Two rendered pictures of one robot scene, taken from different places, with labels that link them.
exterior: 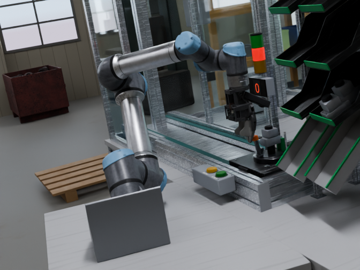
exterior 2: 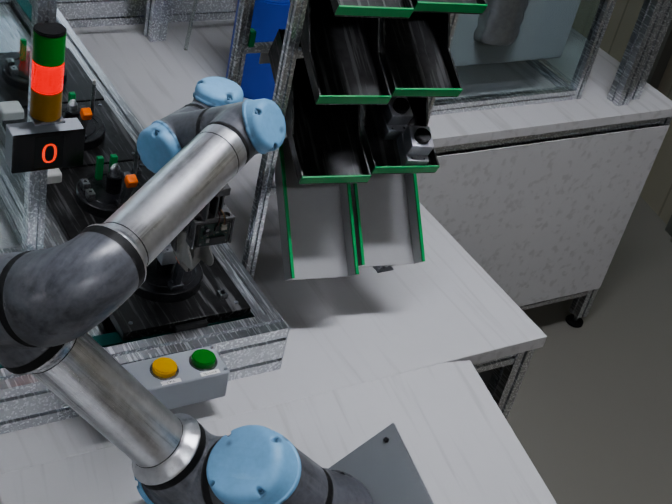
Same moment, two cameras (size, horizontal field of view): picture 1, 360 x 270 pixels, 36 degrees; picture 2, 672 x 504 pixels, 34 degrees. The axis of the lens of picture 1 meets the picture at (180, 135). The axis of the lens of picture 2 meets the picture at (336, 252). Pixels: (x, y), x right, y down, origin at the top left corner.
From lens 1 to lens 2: 2.51 m
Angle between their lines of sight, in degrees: 93
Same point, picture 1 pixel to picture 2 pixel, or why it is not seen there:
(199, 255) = (425, 472)
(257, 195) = (281, 345)
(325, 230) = (379, 321)
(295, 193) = not seen: hidden behind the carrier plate
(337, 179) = (418, 241)
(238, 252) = (425, 424)
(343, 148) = (362, 196)
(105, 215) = not seen: outside the picture
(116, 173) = (316, 481)
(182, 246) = not seen: hidden behind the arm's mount
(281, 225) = (345, 358)
